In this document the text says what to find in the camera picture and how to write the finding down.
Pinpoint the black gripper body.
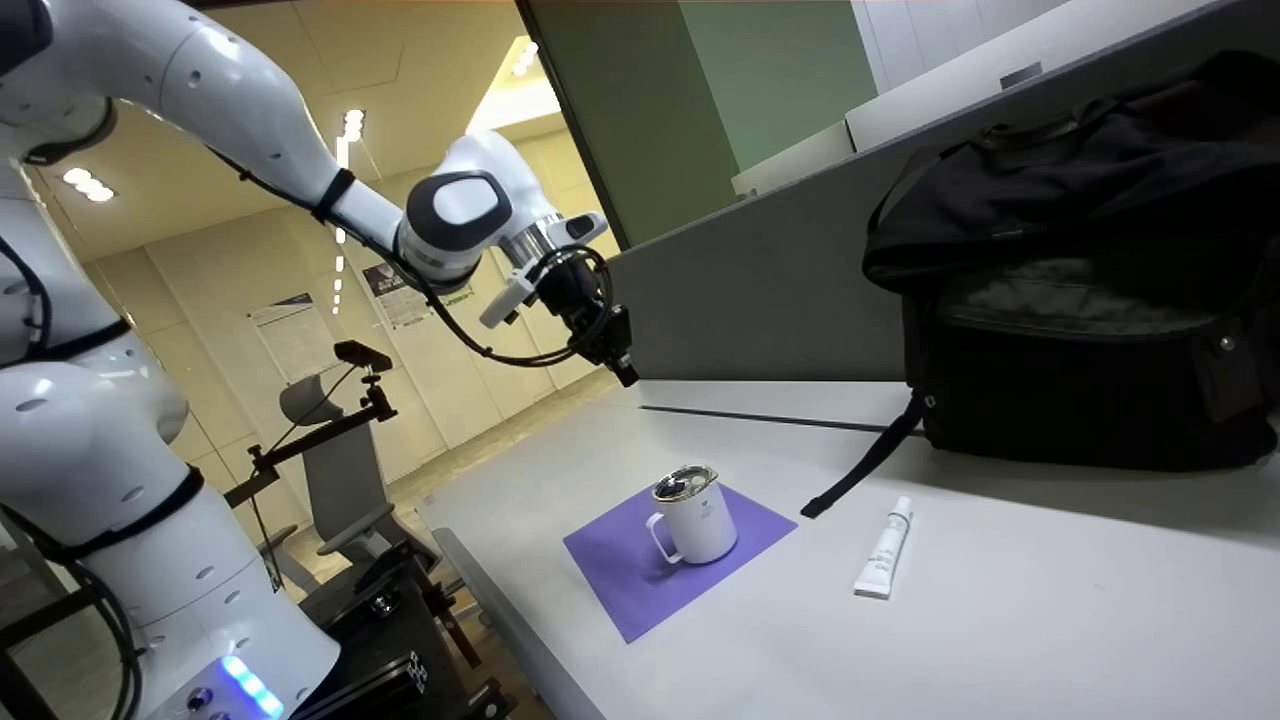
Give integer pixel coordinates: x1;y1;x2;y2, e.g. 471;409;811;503
530;240;621;353

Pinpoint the white mug flask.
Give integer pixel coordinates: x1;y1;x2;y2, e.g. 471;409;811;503
644;463;742;571

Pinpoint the grey desk divider panel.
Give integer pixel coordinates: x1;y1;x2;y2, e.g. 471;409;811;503
606;0;1280;388

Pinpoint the purple mat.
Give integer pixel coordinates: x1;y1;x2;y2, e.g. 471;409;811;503
560;479;802;649

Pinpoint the ceiling strip light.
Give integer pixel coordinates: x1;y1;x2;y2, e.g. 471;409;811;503
334;104;367;181
56;164;120;207

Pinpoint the grey chair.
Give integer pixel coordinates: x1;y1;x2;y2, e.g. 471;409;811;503
276;374;409;555

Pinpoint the white cream tube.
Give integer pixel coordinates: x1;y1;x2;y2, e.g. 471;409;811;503
851;491;924;604

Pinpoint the white partition panel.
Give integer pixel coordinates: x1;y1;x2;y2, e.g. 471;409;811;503
727;0;1238;199

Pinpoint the black backpack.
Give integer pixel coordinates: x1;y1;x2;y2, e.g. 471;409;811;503
796;50;1280;526

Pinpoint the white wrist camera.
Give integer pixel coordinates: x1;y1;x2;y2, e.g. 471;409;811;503
478;269;540;334

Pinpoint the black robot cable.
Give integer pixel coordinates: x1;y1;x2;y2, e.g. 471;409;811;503
395;240;609;378

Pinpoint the black camera on stand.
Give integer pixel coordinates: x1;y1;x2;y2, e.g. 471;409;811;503
221;336;406;564

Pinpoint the black equipment frame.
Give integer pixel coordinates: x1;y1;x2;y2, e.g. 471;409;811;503
294;539;503;720

